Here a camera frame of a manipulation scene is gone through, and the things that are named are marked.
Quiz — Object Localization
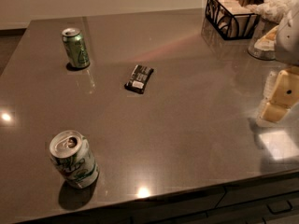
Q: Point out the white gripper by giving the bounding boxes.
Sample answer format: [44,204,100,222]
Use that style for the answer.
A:
[260,3,299,123]

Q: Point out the green 7up can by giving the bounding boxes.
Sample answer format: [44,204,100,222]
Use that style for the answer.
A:
[62,28,90,69]

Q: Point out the white green soda can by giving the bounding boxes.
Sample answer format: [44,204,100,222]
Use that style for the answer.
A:
[50,130,99,189]

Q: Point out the clear glass jar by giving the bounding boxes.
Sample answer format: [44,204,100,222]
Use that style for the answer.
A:
[248,17,278,61]

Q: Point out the white crumpled plastic bag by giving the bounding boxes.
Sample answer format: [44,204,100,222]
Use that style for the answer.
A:
[247,0,299,23]

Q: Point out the black wire napkin basket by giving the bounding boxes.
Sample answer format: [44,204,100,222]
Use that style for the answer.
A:
[206,0,259,40]

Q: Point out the dark cabinet drawer handle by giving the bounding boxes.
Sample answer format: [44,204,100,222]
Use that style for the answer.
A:
[266,201,293,215]

